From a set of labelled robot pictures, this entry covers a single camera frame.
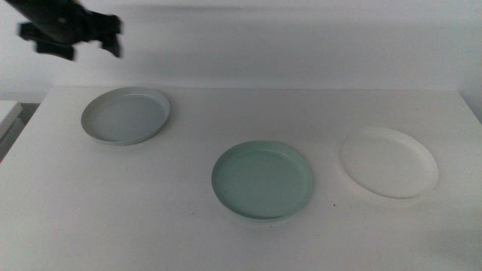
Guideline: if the gray shallow bowl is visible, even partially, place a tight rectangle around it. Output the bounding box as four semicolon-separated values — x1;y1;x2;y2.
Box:
80;86;171;147

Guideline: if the white shallow bowl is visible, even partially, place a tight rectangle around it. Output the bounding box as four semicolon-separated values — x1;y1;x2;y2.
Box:
337;126;440;200

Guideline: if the mint green shallow bowl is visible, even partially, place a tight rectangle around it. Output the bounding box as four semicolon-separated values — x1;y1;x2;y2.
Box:
210;139;314;221

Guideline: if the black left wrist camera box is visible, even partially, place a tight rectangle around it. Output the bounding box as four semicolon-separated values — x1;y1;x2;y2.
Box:
16;21;77;62

